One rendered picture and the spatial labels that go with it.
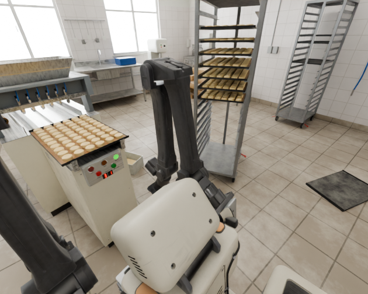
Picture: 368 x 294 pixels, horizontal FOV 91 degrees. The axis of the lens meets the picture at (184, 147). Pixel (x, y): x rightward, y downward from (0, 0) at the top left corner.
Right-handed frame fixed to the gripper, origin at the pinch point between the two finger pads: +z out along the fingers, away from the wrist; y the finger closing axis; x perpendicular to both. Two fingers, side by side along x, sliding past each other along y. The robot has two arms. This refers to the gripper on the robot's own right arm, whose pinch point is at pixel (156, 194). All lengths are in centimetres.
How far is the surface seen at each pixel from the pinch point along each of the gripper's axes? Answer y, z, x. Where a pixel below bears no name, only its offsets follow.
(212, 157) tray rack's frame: -120, 74, -9
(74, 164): 20.4, 6.0, -40.6
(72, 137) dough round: 10, 15, -65
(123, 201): 0, 52, -22
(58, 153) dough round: 23, 8, -52
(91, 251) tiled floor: 31, 93, -15
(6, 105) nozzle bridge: 28, 26, -121
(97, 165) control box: 9.8, 13.0, -37.9
